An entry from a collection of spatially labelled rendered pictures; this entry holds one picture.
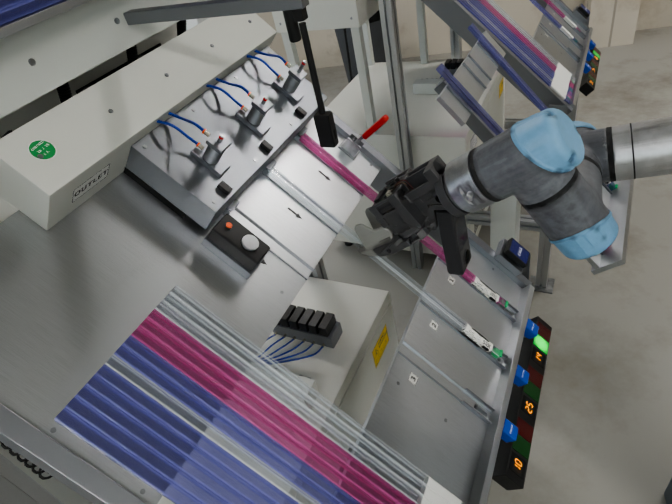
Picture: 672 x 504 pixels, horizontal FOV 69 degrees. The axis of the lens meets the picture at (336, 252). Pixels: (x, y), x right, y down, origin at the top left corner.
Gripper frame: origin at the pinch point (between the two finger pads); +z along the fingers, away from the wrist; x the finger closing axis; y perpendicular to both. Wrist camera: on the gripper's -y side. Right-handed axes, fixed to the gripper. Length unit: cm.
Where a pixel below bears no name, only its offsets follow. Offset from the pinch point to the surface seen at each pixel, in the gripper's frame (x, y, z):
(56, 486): 46, 6, 47
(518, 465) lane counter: 14.1, -39.3, -5.4
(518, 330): -6.9, -30.8, -6.7
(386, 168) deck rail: -19.0, 4.7, 1.2
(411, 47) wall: -337, -7, 143
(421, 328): 5.4, -14.6, -1.6
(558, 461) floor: -24, -97, 26
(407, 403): 18.2, -17.0, -2.1
